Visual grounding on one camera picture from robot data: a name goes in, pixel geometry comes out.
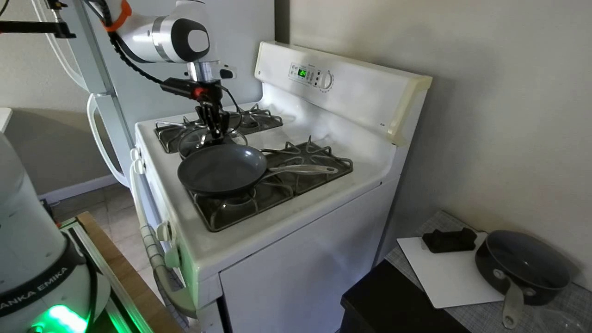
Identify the black red wrist camera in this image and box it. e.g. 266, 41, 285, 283
159, 76, 209, 102

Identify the orange cable strap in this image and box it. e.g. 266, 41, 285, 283
101, 0, 135, 35

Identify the dark frying pan grey handle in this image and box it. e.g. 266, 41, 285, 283
473, 229, 582, 331

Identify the wooden board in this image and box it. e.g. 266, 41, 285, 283
76, 211, 187, 333

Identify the white cutting board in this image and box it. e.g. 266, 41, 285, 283
396, 229, 507, 311

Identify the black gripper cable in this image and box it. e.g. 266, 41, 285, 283
85, 0, 248, 135

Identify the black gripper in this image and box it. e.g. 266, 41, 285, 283
194, 79, 235, 144

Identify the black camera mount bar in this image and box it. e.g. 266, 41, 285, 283
0, 0, 77, 41

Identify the small black rectangular block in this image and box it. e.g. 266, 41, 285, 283
422, 226, 479, 255

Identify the white gas stove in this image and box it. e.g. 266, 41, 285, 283
127, 41, 433, 333

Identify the dark frying pan silver handle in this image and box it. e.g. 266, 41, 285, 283
175, 142, 344, 198

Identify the black box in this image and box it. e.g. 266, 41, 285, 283
338, 257, 473, 333

